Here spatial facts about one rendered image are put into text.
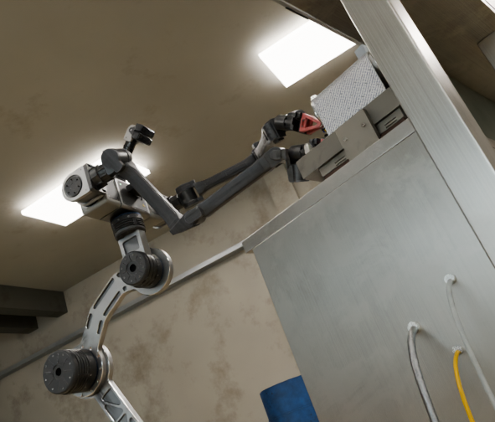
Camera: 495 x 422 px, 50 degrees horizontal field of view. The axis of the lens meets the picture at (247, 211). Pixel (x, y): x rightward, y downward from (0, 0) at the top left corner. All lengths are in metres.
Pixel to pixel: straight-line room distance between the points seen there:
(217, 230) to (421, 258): 5.71
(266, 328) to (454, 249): 5.28
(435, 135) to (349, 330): 0.77
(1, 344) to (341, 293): 8.05
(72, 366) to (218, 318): 4.54
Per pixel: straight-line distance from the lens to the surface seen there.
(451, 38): 1.67
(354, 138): 1.46
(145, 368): 7.33
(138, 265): 2.19
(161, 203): 2.00
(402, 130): 1.35
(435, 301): 1.30
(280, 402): 5.09
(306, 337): 1.49
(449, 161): 0.73
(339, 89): 1.79
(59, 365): 2.39
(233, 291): 6.68
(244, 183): 1.87
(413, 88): 0.77
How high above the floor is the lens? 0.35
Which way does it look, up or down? 23 degrees up
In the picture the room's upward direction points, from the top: 22 degrees counter-clockwise
